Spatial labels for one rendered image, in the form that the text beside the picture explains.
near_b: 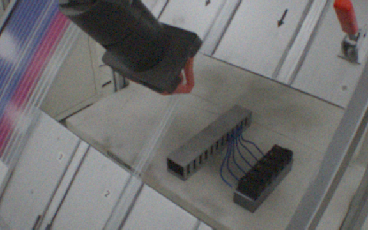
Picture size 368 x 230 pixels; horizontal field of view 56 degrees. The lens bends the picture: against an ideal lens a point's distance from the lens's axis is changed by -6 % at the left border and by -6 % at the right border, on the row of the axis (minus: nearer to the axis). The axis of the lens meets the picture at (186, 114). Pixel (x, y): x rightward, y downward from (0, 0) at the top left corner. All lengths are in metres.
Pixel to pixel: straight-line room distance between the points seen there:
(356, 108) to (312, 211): 0.11
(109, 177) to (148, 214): 0.08
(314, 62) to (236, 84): 0.71
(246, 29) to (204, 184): 0.41
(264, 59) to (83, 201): 0.30
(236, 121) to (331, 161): 0.53
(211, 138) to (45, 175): 0.39
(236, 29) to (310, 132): 0.54
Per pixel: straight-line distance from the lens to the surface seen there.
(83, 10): 0.30
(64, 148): 0.57
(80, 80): 1.99
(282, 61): 0.43
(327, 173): 0.38
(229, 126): 0.86
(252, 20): 0.47
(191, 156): 0.78
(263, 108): 1.02
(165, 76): 0.36
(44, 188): 0.58
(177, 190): 0.77
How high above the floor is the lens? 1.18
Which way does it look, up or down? 35 degrees down
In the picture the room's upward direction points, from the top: straight up
